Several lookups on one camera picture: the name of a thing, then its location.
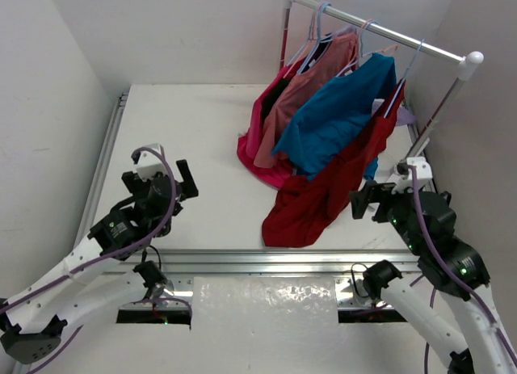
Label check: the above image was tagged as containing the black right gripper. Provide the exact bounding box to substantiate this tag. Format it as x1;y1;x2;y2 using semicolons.
349;179;425;256

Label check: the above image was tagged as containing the salmon pink t-shirt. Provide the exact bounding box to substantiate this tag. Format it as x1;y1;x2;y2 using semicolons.
254;33;358;168

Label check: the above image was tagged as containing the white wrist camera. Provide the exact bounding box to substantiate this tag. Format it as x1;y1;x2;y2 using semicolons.
131;143;166;182
389;156;433;194

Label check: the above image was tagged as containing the blue hanger on rack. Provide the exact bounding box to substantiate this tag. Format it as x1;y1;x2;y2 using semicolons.
284;2;357;78

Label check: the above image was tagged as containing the magenta pink t-shirt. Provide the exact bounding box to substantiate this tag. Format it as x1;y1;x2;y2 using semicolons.
236;65;292;189

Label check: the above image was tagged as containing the teal blue t-shirt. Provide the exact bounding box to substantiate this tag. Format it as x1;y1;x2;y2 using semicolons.
273;53;397;179

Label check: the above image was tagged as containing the aluminium table rail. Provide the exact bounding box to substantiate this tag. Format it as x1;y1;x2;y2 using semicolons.
11;90;433;374

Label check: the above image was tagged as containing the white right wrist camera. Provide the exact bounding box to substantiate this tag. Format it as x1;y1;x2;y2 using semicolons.
389;156;433;194

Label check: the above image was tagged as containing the white foam sheet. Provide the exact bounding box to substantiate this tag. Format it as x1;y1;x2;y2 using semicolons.
192;276;338;331

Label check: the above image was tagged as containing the dark red t-shirt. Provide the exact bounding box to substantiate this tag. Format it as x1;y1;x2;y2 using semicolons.
262;81;406;248

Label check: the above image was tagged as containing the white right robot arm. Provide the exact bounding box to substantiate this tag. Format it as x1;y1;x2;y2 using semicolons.
349;182;516;373

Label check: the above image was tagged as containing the light blue wire hanger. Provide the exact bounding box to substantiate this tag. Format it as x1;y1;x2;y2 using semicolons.
383;39;425;119

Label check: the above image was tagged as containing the white clothes rack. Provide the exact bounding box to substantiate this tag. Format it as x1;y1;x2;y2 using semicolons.
272;0;484;179

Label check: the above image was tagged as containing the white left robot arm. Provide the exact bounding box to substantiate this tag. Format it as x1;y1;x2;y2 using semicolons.
1;160;199;364

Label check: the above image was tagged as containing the lavender cloth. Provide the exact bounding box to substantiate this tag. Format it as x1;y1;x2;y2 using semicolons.
372;99;416;126

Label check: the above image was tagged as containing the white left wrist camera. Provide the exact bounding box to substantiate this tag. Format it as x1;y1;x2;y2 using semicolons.
131;143;166;182

